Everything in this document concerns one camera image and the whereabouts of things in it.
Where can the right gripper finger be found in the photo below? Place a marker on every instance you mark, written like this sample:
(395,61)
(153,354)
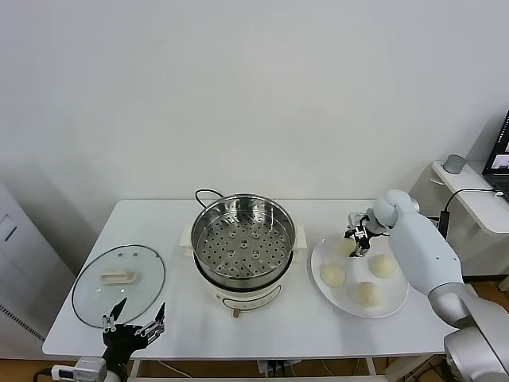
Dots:
(361,250)
(349,235)

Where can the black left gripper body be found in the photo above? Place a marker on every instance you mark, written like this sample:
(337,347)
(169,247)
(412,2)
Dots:
(123,338)

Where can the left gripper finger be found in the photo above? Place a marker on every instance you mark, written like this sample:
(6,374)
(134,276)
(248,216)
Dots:
(117,312)
(156,321)

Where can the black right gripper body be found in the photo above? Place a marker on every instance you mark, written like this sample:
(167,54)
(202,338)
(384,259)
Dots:
(364,232)

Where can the white steamed baozi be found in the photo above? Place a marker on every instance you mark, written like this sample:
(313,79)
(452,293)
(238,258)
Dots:
(370,294)
(343,246)
(332,274)
(383,266)

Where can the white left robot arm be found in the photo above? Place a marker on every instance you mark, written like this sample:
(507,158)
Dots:
(113,377)

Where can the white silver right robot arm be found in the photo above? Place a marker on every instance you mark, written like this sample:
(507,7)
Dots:
(421,254)

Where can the perforated steel steamer basket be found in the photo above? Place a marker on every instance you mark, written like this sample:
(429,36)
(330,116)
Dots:
(222,242)

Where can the glass pot lid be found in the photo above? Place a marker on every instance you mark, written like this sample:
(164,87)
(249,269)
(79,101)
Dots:
(91,290)

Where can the white round plate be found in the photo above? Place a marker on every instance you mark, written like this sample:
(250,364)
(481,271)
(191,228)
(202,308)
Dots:
(393,294)

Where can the black usb hub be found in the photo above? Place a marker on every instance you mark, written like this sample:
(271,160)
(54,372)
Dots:
(444,223)

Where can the white electric cooking pot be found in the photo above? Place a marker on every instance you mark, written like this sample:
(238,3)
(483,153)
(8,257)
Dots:
(246,296)

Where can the white cabinet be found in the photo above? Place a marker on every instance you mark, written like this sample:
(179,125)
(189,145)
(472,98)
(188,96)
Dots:
(24,258)

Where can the white side desk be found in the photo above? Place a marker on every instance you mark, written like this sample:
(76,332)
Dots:
(477,211)

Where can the white power strip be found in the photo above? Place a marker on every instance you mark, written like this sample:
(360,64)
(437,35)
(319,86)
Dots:
(278,364)

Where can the black laptop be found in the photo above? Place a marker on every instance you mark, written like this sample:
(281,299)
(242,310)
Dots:
(502,147)

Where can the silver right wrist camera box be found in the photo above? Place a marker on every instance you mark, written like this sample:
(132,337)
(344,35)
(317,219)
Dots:
(355,219)

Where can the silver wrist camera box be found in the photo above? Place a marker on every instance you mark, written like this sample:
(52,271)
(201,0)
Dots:
(89,368)
(355,219)

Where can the white table frame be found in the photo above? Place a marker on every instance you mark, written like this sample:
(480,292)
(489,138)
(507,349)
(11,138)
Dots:
(135,368)

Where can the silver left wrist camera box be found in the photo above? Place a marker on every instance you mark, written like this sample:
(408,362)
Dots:
(89,368)

